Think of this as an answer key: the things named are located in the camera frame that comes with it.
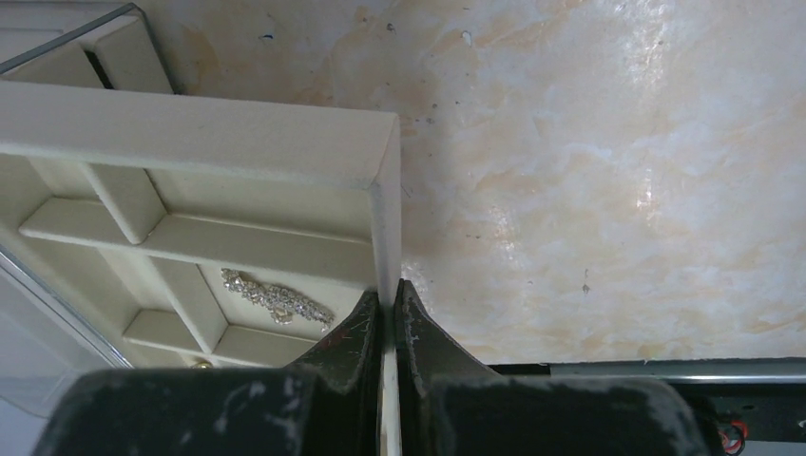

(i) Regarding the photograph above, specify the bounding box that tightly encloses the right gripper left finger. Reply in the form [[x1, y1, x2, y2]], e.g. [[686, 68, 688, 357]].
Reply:
[[34, 292, 382, 455]]

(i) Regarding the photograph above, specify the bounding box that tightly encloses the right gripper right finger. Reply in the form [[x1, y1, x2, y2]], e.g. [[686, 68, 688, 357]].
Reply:
[[393, 280, 709, 455]]

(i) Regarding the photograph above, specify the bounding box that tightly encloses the small silver earring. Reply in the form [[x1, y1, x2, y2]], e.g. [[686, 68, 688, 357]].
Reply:
[[221, 268, 336, 333]]

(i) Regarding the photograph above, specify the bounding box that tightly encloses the beige compartment tray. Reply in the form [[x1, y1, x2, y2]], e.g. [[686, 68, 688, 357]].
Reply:
[[1, 82, 401, 455]]

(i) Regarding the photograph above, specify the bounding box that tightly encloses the beige slotted ring tray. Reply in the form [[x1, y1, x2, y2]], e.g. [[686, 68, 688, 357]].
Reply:
[[1, 15, 174, 94]]

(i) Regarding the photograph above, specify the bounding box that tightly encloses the small gold stud earring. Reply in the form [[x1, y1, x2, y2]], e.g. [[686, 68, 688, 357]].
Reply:
[[190, 359, 214, 370]]

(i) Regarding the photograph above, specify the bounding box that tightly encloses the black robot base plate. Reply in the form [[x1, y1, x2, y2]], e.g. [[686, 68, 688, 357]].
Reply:
[[490, 361, 806, 456]]

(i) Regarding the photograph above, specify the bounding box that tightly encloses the aluminium frame rail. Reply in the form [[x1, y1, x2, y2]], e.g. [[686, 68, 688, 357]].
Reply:
[[549, 358, 805, 385]]

